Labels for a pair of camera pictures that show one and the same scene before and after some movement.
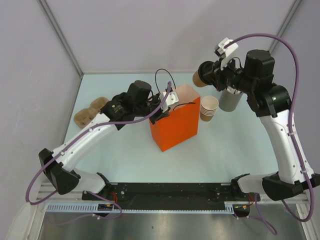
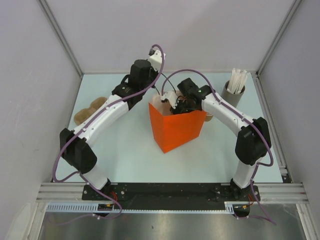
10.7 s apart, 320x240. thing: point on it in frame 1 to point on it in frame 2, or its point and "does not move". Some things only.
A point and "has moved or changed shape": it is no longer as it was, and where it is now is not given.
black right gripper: x=216 y=75 to x=177 y=111
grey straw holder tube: x=228 y=101 does not move
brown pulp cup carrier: x=83 y=115 does not move
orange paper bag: x=182 y=123 has moved or changed shape
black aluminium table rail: x=168 y=195 does not move
